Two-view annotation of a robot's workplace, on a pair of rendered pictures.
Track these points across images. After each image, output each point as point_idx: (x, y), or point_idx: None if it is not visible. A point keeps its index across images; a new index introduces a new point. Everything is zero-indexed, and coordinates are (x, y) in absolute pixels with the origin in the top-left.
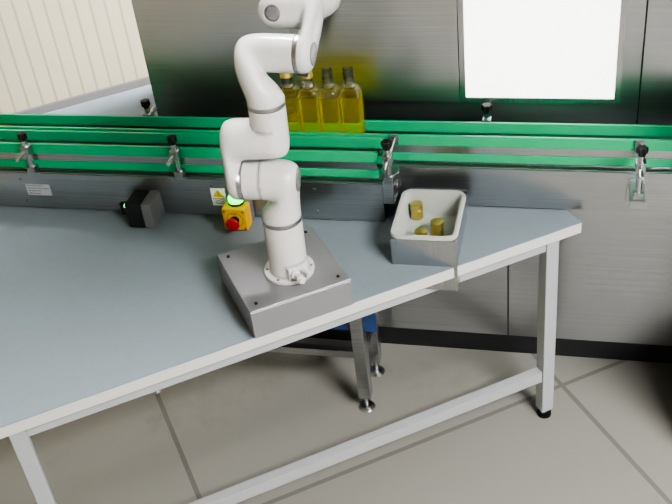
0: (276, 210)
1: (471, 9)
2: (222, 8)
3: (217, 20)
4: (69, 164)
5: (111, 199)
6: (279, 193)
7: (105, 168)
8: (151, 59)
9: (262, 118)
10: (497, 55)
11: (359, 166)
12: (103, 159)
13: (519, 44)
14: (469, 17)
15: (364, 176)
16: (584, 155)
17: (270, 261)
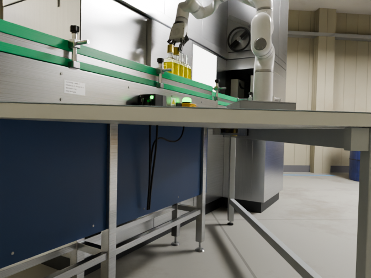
0: (273, 61)
1: (194, 51)
2: (123, 20)
3: (121, 26)
4: (99, 69)
5: (125, 102)
6: (274, 52)
7: (121, 77)
8: (84, 38)
9: (273, 12)
10: (197, 71)
11: (208, 92)
12: (120, 69)
13: (201, 69)
14: (193, 54)
15: (209, 97)
16: (230, 102)
17: (268, 93)
